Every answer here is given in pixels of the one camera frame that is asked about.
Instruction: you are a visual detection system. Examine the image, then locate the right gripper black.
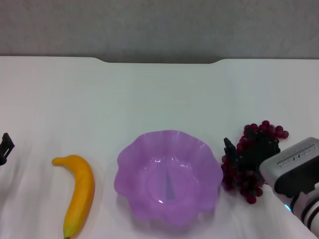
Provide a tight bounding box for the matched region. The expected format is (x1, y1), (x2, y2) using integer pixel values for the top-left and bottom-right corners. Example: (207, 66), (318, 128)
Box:
(223, 125), (281, 180)

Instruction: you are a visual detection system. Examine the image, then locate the dark red grape bunch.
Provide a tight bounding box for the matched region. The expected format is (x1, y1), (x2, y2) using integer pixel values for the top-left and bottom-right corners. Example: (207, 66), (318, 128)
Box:
(220, 120), (290, 205)

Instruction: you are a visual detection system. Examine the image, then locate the yellow banana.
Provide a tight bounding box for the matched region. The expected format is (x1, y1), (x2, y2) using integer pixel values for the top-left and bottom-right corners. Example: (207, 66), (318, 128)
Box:
(51, 154), (96, 239)

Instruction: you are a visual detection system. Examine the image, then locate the purple scalloped plastic bowl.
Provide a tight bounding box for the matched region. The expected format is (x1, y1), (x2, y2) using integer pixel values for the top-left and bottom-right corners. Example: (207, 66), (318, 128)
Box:
(114, 129), (223, 229)

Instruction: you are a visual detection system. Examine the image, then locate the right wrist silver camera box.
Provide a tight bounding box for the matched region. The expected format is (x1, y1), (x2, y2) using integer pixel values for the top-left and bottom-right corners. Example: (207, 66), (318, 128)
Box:
(259, 136), (319, 199)

